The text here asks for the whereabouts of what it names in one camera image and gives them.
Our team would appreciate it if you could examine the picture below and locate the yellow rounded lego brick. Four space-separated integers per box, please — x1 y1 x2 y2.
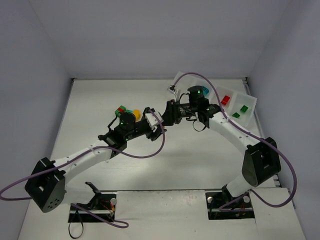
132 109 141 122

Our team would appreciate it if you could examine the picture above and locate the red rounded lego brick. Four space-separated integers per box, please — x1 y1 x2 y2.
221 95 231 106

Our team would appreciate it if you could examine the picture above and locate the small green lego brick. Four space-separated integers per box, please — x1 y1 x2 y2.
232 112 240 118

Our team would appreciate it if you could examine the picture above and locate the green red lego brick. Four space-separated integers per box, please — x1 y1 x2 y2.
240 105 249 113

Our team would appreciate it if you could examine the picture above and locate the teal green printed lego brick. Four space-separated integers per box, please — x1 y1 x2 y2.
202 86 210 96

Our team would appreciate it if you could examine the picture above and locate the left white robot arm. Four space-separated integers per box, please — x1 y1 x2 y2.
24 108 165 213

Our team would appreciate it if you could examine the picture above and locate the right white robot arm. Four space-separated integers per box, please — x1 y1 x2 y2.
162 85 281 201

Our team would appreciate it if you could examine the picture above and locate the clear four-compartment tray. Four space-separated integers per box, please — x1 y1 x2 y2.
168 71 257 128

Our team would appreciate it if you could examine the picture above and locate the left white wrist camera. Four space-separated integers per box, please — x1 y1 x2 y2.
144 111 164 131

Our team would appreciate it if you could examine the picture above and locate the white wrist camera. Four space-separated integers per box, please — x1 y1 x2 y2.
167 85 180 101
144 111 164 131

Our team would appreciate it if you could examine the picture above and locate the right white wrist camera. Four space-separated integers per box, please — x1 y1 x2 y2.
167 85 180 101

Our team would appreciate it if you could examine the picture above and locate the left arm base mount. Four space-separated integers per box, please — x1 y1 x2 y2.
68 181 117 223

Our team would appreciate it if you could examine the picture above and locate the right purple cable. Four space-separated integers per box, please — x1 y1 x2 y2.
172 72 298 210

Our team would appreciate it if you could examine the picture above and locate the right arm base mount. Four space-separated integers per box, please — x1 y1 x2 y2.
205 191 255 221

